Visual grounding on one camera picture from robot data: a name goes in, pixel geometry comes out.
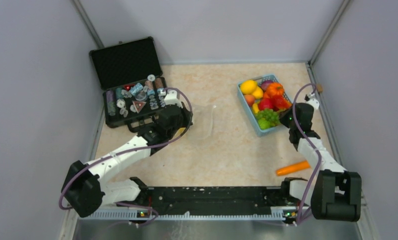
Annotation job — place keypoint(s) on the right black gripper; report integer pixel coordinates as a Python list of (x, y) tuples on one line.
[(284, 115)]

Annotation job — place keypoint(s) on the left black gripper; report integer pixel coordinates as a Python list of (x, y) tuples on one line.
[(186, 113)]

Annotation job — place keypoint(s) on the green toy grapes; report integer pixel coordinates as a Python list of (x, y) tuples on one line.
[(270, 115)]

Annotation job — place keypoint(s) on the clear dotted zip bag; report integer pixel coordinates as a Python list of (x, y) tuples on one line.
[(201, 123)]

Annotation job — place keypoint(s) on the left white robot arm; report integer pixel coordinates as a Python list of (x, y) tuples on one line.
[(87, 186)]

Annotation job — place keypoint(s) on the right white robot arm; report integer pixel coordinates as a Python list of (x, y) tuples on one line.
[(332, 192)]

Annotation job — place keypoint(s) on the red toy pepper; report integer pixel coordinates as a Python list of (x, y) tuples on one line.
[(280, 102)]

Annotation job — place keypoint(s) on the orange toy pumpkin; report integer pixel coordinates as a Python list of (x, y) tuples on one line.
[(275, 89)]

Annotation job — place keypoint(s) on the red toy apple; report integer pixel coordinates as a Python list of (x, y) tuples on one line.
[(265, 103)]

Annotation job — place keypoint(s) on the green toy lime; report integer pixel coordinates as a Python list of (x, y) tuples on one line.
[(264, 124)]

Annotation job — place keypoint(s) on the purple toy onion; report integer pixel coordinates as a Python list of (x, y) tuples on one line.
[(265, 84)]

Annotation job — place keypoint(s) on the yellow toy banana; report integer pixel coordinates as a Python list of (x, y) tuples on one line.
[(255, 108)]

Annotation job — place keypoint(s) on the orange toy carrot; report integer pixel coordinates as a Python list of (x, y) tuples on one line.
[(292, 168)]

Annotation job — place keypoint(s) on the toy peach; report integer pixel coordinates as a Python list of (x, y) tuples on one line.
[(250, 99)]

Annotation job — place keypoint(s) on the black poker chip case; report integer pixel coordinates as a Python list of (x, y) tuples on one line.
[(131, 77)]

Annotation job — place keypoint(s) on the yellow toy lemon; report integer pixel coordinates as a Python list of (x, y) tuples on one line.
[(248, 87)]

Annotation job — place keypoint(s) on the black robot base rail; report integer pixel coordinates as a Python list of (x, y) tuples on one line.
[(215, 201)]

